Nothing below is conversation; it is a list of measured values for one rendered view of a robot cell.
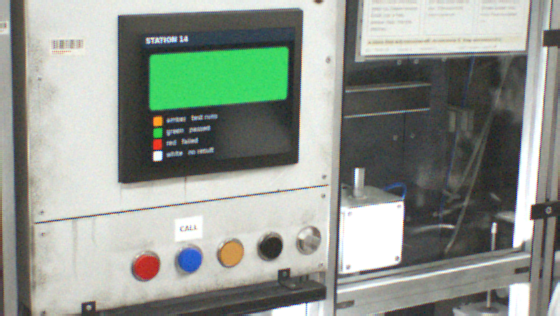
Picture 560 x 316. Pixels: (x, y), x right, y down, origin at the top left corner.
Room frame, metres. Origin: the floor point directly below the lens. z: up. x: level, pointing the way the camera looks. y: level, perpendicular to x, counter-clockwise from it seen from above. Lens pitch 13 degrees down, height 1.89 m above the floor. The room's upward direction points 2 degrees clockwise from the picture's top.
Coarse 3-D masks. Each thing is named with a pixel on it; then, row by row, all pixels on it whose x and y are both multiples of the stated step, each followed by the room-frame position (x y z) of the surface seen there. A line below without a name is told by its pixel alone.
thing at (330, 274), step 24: (552, 24) 1.79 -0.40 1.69; (336, 48) 1.58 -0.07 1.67; (552, 48) 1.79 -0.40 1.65; (336, 72) 1.58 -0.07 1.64; (552, 72) 1.79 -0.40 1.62; (336, 96) 1.58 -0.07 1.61; (552, 96) 1.79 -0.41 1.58; (336, 120) 1.58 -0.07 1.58; (336, 144) 1.58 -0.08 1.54; (336, 168) 1.58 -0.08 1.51; (552, 168) 1.80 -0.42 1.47; (336, 192) 1.58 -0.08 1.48; (552, 192) 1.80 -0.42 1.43; (336, 216) 1.59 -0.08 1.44; (336, 240) 1.59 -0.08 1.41; (552, 240) 1.81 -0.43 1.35; (528, 288) 1.79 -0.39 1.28; (312, 312) 1.57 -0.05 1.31; (528, 312) 1.79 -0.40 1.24
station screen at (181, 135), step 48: (144, 48) 1.39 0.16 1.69; (192, 48) 1.43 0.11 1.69; (240, 48) 1.46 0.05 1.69; (288, 48) 1.50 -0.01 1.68; (144, 96) 1.40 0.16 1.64; (288, 96) 1.50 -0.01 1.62; (144, 144) 1.40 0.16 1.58; (192, 144) 1.43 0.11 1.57; (240, 144) 1.47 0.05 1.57; (288, 144) 1.50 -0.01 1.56
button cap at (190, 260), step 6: (186, 252) 1.44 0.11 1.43; (192, 252) 1.44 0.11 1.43; (198, 252) 1.45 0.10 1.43; (180, 258) 1.44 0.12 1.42; (186, 258) 1.44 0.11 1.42; (192, 258) 1.44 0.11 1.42; (198, 258) 1.45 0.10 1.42; (180, 264) 1.44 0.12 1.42; (186, 264) 1.44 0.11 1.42; (192, 264) 1.44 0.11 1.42; (198, 264) 1.45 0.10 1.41; (186, 270) 1.44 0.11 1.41; (192, 270) 1.44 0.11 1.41
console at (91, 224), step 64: (64, 0) 1.37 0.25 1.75; (128, 0) 1.41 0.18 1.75; (192, 0) 1.45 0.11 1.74; (256, 0) 1.50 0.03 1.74; (320, 0) 1.55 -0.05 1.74; (64, 64) 1.37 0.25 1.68; (128, 64) 1.40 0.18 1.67; (320, 64) 1.55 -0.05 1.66; (64, 128) 1.37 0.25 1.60; (128, 128) 1.40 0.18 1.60; (320, 128) 1.56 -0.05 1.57; (64, 192) 1.36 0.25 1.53; (128, 192) 1.41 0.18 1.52; (192, 192) 1.46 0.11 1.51; (256, 192) 1.51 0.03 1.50; (320, 192) 1.56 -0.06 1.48; (64, 256) 1.36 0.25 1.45; (128, 256) 1.41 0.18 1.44; (256, 256) 1.51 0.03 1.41; (320, 256) 1.56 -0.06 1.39
